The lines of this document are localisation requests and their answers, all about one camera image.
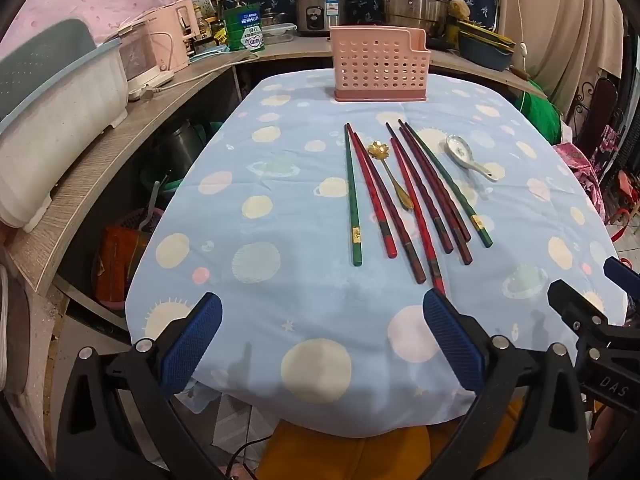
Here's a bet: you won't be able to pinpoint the orange bag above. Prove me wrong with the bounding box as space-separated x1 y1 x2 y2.
96 225 151 311

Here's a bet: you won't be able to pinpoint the clear food container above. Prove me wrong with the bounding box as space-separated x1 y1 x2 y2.
260 24 297 47

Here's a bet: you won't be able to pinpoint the gold flower spoon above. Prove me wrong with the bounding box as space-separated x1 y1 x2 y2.
368 142 414 210

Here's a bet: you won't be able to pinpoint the pink printed cloth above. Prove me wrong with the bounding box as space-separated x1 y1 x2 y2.
552 142 609 224

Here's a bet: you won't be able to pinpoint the dark red chopstick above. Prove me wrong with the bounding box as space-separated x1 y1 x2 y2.
397 118 472 243
398 127 474 266
351 131 427 285
385 121 454 254

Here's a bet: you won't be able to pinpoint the blue planet print tablecloth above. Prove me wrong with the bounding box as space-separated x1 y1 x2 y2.
124 72 629 440

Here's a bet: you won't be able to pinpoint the beige curtain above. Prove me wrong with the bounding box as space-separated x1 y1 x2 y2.
495 0 632 97

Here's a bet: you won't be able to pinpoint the wooden side counter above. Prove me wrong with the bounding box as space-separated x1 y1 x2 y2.
5 52 251 297

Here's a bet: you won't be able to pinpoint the white power cable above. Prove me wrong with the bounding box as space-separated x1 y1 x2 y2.
127 55 251 104

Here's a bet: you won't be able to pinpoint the yellow bowl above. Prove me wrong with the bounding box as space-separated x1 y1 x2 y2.
452 20 517 48

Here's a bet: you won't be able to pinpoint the wet wipes pack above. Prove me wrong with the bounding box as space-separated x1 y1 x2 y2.
192 44 231 62

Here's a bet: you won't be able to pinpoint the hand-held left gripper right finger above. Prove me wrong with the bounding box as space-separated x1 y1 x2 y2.
422 288 591 480

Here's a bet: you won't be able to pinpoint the pink perforated utensil basket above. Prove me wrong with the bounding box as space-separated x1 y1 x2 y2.
329 25 432 104

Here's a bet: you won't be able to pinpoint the steel rice cooker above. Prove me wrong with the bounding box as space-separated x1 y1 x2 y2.
293 0 352 37

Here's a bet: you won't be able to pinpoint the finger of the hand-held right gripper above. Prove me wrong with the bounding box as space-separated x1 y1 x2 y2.
603 256 640 296
547 279 631 356

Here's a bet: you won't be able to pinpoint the green plastic bag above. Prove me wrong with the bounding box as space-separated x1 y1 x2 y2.
515 80 571 145

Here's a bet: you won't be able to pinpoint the green basin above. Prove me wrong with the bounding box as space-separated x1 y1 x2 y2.
140 120 226 196

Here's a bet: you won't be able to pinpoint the white blender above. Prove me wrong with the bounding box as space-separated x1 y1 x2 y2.
119 24 175 102

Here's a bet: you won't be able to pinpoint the grey counter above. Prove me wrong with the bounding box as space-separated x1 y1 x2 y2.
240 35 549 101

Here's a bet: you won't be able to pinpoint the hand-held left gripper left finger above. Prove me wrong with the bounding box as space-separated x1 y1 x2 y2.
56 291 224 480

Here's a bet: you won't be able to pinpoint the white dish drainer box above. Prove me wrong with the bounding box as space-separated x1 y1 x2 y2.
0 19 130 234

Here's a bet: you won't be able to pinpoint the green chopstick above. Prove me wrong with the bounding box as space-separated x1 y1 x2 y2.
343 124 363 267
403 121 493 249

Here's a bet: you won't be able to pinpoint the green tin can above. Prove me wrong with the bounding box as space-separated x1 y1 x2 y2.
223 5 266 53

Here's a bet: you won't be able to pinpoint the black metal chair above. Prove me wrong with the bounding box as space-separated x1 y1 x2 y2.
575 77 624 149

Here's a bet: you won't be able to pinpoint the white ceramic spoon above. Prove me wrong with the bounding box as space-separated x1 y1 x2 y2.
445 134 500 183

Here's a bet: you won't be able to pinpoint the person's yellow pants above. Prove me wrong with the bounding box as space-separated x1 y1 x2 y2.
257 394 529 480

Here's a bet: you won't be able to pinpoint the pink electric kettle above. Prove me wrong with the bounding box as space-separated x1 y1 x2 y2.
149 0 202 69

